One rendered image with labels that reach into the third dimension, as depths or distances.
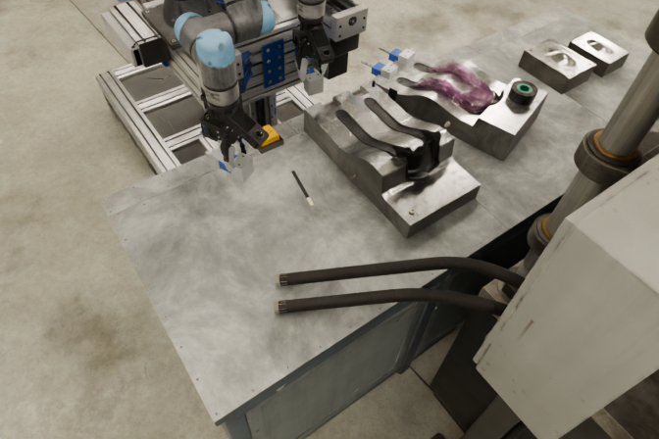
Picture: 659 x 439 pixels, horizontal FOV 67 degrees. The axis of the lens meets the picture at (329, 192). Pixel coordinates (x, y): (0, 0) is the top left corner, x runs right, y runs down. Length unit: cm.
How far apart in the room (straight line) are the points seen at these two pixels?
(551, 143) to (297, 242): 89
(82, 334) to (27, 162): 107
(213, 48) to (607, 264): 79
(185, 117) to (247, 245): 138
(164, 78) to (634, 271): 257
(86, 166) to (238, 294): 170
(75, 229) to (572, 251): 224
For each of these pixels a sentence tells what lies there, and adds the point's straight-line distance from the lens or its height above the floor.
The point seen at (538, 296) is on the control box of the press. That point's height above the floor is 134.
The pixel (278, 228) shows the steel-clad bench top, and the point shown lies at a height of 80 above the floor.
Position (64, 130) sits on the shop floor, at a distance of 305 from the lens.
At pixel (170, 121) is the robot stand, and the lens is 259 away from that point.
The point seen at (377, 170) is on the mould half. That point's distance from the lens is 131.
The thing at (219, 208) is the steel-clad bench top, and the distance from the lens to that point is 140.
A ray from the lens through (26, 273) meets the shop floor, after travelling 249.
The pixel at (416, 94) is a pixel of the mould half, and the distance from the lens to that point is 164.
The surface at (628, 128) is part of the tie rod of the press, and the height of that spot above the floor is 135.
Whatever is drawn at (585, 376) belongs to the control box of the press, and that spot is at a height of 128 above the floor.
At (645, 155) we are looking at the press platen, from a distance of 102.
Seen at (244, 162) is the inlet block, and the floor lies 96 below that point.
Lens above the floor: 188
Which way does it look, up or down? 50 degrees down
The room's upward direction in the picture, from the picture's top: 3 degrees clockwise
